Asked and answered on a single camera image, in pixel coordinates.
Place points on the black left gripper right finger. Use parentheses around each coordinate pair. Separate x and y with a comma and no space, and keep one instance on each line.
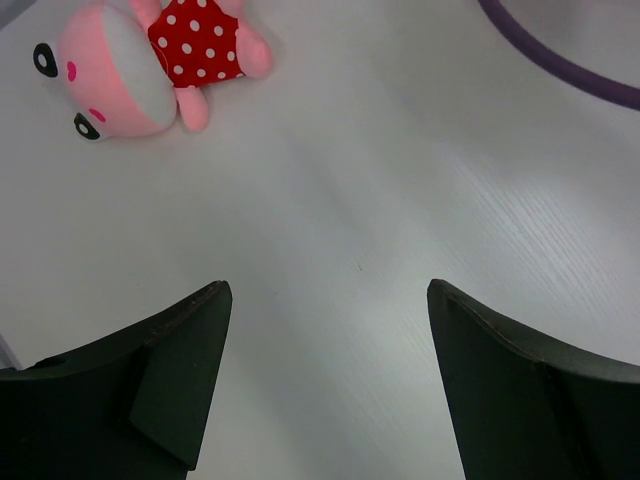
(525,405)

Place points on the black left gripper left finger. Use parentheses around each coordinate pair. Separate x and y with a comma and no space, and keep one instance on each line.
(131,405)

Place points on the pink pig doll front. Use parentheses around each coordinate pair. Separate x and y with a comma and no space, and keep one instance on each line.
(132,74)

